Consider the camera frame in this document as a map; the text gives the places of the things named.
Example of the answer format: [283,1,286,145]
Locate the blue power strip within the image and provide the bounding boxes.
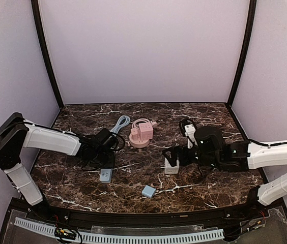
[99,168,113,184]

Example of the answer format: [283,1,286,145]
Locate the white slotted cable duct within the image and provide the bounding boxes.
[14,217,225,244]

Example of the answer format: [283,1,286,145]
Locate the black frame post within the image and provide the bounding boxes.
[226,0,257,110]
[31,0,64,110]

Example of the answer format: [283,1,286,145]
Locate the pink cube socket adapter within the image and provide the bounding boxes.
[138,122,153,140]

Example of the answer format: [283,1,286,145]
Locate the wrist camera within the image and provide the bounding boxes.
[179,118,197,149]
[96,128,118,149]

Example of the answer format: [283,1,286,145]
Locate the pink coiled power cable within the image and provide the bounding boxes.
[132,118,159,130]

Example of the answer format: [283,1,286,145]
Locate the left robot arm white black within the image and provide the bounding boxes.
[0,112,118,206]

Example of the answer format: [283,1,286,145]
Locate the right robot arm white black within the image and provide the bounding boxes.
[162,125,287,206]

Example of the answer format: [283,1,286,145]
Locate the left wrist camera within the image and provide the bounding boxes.
[96,128,118,149]

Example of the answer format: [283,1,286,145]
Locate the white cube socket adapter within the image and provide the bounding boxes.
[161,158,180,174]

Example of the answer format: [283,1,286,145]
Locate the pink round power socket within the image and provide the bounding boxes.
[129,134,150,148]

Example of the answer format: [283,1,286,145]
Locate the small blue plug adapter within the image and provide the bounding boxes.
[141,185,156,199]

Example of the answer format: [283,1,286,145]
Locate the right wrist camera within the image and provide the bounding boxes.
[179,118,197,149]

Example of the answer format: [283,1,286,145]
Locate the black front frame rail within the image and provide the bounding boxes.
[10,197,269,231]

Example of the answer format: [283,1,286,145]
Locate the right black frame post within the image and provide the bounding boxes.
[226,0,257,110]

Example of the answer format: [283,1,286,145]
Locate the small pink plug adapter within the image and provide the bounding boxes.
[131,128,139,140]

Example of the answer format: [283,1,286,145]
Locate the left black frame post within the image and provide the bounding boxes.
[31,0,64,110]

